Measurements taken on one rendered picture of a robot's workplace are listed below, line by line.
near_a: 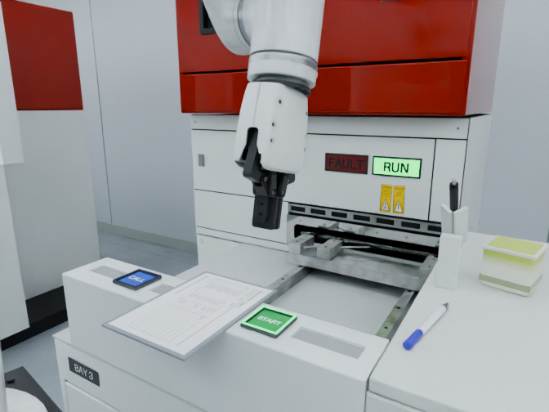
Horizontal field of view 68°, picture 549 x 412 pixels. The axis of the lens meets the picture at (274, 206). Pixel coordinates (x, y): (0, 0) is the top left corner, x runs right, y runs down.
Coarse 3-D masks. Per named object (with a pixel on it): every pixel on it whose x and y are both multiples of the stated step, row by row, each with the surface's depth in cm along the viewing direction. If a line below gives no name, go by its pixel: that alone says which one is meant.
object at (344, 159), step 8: (328, 160) 107; (336, 160) 106; (344, 160) 105; (352, 160) 104; (360, 160) 103; (328, 168) 108; (336, 168) 107; (344, 168) 106; (352, 168) 104; (360, 168) 103
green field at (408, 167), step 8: (376, 160) 101; (384, 160) 100; (392, 160) 99; (400, 160) 98; (408, 160) 97; (416, 160) 96; (376, 168) 101; (384, 168) 100; (392, 168) 99; (400, 168) 98; (408, 168) 97; (416, 168) 96; (408, 176) 97; (416, 176) 96
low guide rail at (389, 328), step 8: (408, 296) 86; (416, 296) 91; (400, 304) 83; (408, 304) 85; (392, 312) 79; (400, 312) 79; (392, 320) 76; (400, 320) 80; (384, 328) 74; (392, 328) 74; (384, 336) 71; (392, 336) 75
